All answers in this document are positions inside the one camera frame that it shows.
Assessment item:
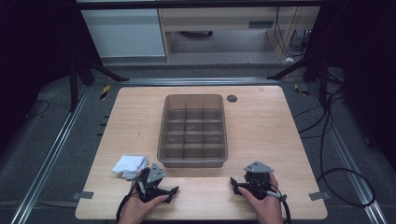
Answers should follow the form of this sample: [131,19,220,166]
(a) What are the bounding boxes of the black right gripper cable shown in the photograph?
[264,189,292,224]

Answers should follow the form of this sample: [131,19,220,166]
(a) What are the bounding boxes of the white cabinet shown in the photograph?
[80,7,166,59]

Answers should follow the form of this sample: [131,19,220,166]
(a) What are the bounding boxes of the metal floor rail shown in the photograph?
[306,88,389,224]
[9,84,93,224]

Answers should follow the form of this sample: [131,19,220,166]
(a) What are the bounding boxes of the black hanging desk cables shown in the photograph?
[273,5,312,60]

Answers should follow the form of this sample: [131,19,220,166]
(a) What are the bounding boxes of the brown transparent divided storage box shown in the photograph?
[156,93,229,169]

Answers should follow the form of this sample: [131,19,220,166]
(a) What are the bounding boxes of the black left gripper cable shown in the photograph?
[115,186,140,224]

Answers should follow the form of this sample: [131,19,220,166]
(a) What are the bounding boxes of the thin black floor cable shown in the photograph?
[23,99,51,123]

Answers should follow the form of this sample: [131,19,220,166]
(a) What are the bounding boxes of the black metal stand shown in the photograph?
[68,51,131,113]
[266,50,332,108]

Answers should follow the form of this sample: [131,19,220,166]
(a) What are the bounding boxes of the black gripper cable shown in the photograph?
[264,189,292,224]
[115,186,140,224]

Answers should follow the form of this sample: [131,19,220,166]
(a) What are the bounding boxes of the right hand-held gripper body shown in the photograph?
[243,161,276,201]

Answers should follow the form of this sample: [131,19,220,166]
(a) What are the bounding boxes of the white cloth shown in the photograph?
[111,154,149,181]

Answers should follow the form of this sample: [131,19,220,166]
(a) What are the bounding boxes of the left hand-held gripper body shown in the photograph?
[134,163,173,204]

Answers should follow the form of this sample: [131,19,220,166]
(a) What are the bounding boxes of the grey tape piece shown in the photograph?
[308,190,331,202]
[71,190,95,201]

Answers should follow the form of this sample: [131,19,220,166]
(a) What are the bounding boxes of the person's left hand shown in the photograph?
[118,169,169,222]

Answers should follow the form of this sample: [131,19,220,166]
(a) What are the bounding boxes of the black looped floor cable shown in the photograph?
[293,88,376,208]

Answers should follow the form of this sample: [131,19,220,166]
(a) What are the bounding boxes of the person's right hand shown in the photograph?
[237,172,284,224]

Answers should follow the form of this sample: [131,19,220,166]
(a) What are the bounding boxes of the yellow black striped tape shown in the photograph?
[99,84,112,101]
[292,82,311,97]

